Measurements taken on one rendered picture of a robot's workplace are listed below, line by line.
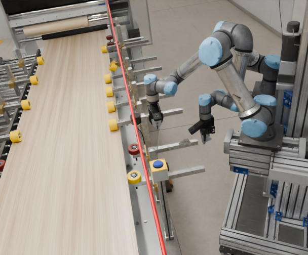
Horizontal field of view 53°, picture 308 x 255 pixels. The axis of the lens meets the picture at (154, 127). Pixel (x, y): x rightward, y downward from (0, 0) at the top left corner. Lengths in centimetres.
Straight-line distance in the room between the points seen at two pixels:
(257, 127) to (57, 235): 110
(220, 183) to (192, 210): 39
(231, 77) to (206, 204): 153
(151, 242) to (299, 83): 117
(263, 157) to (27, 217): 132
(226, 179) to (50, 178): 166
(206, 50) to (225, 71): 13
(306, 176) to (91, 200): 112
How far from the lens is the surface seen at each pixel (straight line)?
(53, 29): 426
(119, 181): 178
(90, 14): 427
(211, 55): 144
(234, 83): 150
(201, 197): 284
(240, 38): 177
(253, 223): 242
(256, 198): 258
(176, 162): 317
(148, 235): 187
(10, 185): 204
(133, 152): 195
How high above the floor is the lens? 214
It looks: 35 degrees down
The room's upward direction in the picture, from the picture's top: 9 degrees counter-clockwise
